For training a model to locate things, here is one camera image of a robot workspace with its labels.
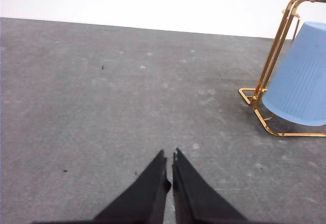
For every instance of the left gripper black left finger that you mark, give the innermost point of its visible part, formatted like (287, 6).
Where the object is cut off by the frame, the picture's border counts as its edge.
(143, 200)

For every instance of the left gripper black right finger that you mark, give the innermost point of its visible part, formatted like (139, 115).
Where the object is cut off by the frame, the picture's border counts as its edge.
(196, 200)

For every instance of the blue plastic cup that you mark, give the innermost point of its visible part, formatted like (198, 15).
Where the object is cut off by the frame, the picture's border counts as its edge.
(297, 89)

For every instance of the gold wire cup rack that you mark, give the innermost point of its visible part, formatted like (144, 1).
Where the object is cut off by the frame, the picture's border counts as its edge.
(252, 96)

